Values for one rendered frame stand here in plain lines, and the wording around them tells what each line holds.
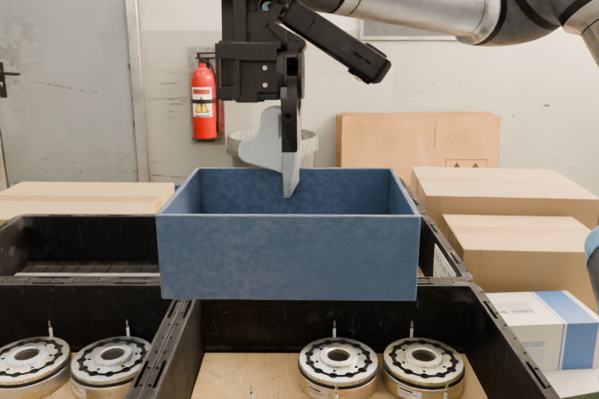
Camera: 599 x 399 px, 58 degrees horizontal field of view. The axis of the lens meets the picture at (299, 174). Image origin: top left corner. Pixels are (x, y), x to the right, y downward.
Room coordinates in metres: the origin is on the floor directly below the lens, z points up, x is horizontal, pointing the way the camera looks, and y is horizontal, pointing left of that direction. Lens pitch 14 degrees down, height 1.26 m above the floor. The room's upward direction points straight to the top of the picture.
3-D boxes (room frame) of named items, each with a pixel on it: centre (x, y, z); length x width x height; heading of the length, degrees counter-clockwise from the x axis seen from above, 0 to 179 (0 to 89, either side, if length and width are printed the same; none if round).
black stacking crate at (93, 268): (0.85, 0.35, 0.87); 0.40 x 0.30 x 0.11; 90
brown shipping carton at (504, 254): (1.09, -0.48, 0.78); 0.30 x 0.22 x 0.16; 87
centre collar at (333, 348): (0.61, -0.05, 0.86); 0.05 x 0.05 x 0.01
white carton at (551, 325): (0.89, -0.42, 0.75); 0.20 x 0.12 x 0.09; 94
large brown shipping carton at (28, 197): (1.20, 0.53, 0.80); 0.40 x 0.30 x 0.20; 88
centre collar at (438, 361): (0.61, -0.16, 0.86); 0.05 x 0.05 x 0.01
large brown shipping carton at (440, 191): (1.37, -0.51, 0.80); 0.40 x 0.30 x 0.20; 85
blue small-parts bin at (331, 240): (0.46, 0.01, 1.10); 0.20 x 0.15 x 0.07; 89
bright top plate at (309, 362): (0.61, -0.05, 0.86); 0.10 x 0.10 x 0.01
